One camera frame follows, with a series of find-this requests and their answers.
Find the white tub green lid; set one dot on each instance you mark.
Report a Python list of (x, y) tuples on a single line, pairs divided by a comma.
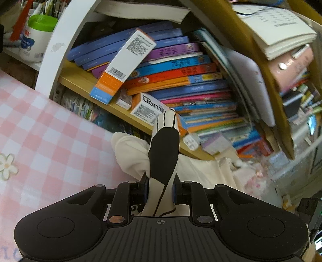
[(36, 37)]

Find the white orange flat box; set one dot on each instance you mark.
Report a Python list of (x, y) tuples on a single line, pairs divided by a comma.
[(147, 108)]

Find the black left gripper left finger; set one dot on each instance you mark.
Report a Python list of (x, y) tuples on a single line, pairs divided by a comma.
[(116, 203)]

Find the open white paper book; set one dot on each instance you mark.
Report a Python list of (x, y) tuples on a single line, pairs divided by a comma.
[(275, 30)]

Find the paperback book lying flat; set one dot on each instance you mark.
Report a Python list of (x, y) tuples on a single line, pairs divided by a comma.
[(142, 11)]

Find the white orange tall box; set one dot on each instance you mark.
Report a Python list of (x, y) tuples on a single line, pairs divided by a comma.
[(132, 53)]

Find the beige camp life t-shirt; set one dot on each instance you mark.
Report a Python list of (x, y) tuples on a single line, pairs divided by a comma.
[(132, 156)]

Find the pink case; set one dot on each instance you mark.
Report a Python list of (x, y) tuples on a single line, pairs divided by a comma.
[(287, 67)]

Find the white charger block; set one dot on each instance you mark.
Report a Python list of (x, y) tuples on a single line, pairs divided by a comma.
[(192, 141)]

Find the pink checkered cartoon bedsheet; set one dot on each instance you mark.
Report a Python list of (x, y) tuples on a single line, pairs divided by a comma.
[(57, 154)]

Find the white pink plush bunny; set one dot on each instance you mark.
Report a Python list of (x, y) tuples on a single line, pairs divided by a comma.
[(255, 182)]

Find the row of colourful books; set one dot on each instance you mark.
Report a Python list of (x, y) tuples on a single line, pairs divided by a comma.
[(181, 73)]

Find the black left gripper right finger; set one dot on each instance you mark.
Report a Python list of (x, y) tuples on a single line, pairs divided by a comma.
[(208, 205)]

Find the wooden bookshelf board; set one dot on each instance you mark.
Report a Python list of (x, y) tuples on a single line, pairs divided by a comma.
[(82, 82)]

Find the black white garment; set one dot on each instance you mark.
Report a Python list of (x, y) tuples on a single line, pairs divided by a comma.
[(163, 156)]

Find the white shelf post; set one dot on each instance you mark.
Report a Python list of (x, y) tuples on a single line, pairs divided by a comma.
[(65, 33)]

